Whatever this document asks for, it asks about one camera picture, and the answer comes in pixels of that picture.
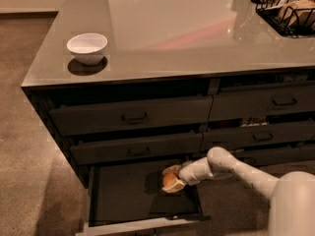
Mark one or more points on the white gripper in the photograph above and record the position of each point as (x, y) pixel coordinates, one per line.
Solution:
(187, 174)

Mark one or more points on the orange fruit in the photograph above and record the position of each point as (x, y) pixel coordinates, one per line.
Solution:
(168, 179)

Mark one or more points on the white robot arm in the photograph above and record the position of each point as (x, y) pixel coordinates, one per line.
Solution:
(291, 197)

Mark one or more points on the open bottom left drawer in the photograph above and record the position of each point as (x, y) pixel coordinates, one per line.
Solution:
(127, 196)

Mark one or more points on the middle right dark drawer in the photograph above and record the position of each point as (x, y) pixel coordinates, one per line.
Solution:
(252, 136)

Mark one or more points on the middle left dark drawer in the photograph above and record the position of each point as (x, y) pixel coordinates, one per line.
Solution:
(126, 149)

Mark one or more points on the top right dark drawer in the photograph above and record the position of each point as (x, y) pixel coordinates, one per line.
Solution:
(262, 102)

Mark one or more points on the top left dark drawer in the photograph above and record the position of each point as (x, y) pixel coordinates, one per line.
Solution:
(130, 115)

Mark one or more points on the dark counter cabinet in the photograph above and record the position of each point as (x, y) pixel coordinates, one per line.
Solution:
(164, 49)

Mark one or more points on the white ceramic bowl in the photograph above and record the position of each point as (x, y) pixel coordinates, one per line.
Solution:
(87, 48)

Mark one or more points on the black wire basket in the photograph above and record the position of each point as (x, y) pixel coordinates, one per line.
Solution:
(291, 18)

